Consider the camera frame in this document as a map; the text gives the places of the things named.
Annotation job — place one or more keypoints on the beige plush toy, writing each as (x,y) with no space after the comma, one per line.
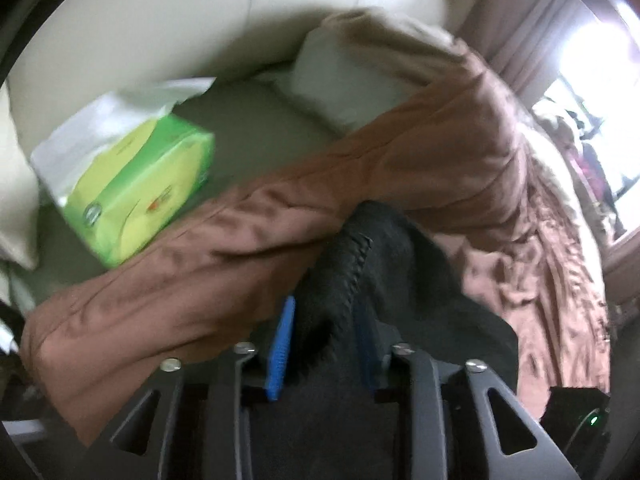
(552,117)

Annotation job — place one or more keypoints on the pink curtain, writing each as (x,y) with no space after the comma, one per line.
(530,45)

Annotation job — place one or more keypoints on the green tissue pack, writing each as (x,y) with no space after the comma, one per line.
(140,185)

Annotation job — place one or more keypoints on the cream leather headboard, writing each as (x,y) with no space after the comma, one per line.
(200,10)

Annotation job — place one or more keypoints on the cream duvet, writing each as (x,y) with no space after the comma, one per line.
(567,200)

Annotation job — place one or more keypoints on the brown blanket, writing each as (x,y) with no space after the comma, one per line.
(200,270)

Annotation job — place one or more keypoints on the grey green bedsheet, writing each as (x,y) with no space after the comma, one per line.
(260,125)

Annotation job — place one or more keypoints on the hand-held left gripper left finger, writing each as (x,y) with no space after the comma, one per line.
(280,355)

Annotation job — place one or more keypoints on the white pillow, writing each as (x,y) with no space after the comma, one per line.
(340,85)

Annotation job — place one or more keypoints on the pink cloth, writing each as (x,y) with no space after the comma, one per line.
(595,172)

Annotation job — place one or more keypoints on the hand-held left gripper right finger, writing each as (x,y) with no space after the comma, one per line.
(367,360)

